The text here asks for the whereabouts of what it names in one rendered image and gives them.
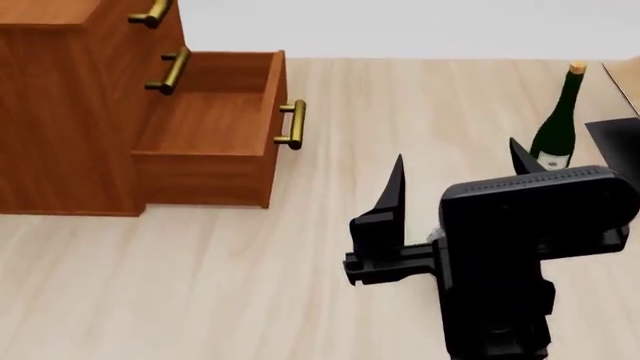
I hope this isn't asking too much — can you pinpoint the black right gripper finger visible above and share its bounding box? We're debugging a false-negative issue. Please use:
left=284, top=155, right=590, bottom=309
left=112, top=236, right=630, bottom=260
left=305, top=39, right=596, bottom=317
left=508, top=136, right=546, bottom=177
left=348, top=153, right=409, bottom=265

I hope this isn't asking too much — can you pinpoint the brass drawer handle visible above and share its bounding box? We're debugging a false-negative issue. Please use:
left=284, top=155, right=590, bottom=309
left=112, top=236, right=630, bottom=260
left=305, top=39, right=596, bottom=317
left=126, top=0, right=174, bottom=29
left=144, top=45, right=193, bottom=96
left=272, top=99, right=307, bottom=152

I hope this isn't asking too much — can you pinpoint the dark green wine bottle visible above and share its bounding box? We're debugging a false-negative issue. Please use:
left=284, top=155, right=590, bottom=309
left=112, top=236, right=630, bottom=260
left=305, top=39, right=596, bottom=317
left=528, top=61, right=588, bottom=172

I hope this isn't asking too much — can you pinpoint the black flat panel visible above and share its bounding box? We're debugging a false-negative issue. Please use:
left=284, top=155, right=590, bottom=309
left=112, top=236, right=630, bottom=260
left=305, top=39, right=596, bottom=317
left=584, top=117, right=640, bottom=178

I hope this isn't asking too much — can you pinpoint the brown wooden cabinet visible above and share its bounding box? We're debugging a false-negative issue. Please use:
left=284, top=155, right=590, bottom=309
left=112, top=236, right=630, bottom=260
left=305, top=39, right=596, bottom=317
left=0, top=0, right=192, bottom=218

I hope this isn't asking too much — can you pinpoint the open wooden cabinet drawer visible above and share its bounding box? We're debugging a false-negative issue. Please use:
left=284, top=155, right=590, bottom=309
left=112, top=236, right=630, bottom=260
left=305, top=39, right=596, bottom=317
left=130, top=49, right=289, bottom=210

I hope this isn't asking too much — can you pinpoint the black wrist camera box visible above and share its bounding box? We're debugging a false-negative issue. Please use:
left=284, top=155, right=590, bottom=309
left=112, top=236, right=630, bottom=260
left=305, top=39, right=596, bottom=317
left=438, top=164, right=634, bottom=245

